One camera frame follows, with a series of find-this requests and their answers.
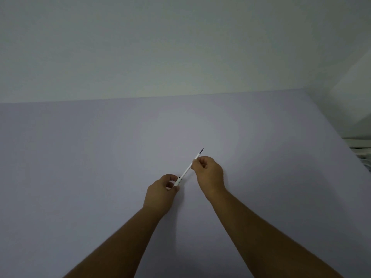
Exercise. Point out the person's left hand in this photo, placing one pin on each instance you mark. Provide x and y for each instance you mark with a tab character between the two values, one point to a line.
158	198

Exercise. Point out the person's right hand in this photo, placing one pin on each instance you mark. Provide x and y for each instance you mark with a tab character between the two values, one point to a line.
211	176

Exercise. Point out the person's left thumb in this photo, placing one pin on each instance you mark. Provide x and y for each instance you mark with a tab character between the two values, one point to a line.
174	191

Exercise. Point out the person's right thumb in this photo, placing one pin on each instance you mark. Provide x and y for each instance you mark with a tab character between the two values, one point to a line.
195	167

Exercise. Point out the white pen with black tip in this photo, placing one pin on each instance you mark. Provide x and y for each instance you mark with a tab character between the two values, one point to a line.
188	167

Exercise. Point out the person's right forearm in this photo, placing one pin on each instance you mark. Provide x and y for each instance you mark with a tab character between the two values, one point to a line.
269	240

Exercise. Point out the person's left forearm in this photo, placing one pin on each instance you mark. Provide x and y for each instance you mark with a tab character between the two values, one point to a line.
116	248

